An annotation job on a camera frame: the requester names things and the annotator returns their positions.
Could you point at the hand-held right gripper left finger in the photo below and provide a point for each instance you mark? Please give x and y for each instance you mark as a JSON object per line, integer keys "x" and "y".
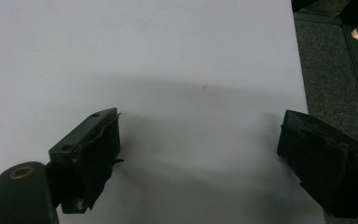
{"x": 87, "y": 155}

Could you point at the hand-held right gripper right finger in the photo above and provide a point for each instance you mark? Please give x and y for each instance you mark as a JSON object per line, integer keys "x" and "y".
{"x": 326, "y": 161}

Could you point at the white paper sheet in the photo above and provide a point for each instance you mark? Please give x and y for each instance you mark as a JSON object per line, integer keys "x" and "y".
{"x": 167, "y": 46}

